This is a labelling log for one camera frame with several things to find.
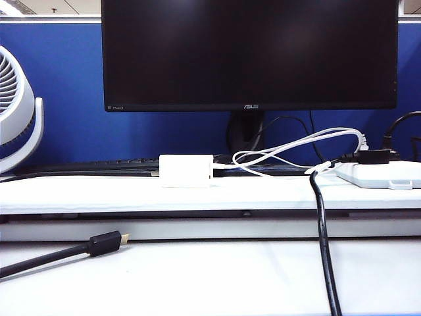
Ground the thick black power cable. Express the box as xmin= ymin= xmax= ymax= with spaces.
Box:
xmin=309 ymin=151 xmax=359 ymax=316

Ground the thin black monitor cable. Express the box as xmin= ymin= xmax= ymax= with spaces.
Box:
xmin=253 ymin=115 xmax=326 ymax=162
xmin=308 ymin=110 xmax=322 ymax=155

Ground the black HDMI cable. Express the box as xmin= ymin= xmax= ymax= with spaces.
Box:
xmin=0 ymin=230 xmax=131 ymax=280

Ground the white power strip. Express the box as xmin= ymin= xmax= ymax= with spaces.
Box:
xmin=334 ymin=159 xmax=421 ymax=191

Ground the black power plug with cord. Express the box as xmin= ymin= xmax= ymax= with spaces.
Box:
xmin=357 ymin=111 xmax=421 ymax=165

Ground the white Type-C charging cable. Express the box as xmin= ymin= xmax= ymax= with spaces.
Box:
xmin=212 ymin=127 xmax=368 ymax=178

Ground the blue printed mouse pad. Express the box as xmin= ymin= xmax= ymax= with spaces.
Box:
xmin=213 ymin=163 xmax=312 ymax=177

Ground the black ASUS monitor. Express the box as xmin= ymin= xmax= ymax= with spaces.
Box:
xmin=100 ymin=0 xmax=399 ymax=155

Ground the white desk fan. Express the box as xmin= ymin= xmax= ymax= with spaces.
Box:
xmin=0 ymin=45 xmax=45 ymax=174

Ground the white charging base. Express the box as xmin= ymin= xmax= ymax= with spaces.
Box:
xmin=159 ymin=153 xmax=214 ymax=188

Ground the blue office partition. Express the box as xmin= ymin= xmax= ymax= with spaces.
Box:
xmin=0 ymin=14 xmax=421 ymax=169

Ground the black Logitech keyboard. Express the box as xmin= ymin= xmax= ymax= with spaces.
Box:
xmin=14 ymin=157 xmax=237 ymax=177

